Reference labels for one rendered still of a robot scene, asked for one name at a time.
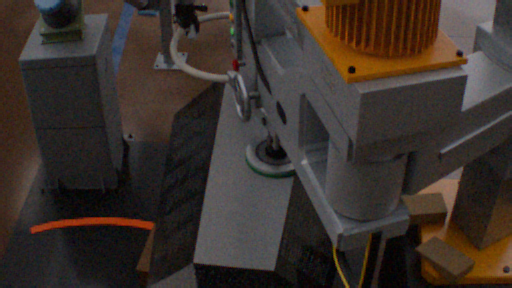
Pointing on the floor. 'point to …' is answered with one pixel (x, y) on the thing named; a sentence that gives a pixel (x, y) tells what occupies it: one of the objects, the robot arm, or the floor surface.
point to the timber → (145, 260)
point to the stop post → (167, 38)
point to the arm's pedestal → (76, 107)
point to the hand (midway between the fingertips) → (191, 35)
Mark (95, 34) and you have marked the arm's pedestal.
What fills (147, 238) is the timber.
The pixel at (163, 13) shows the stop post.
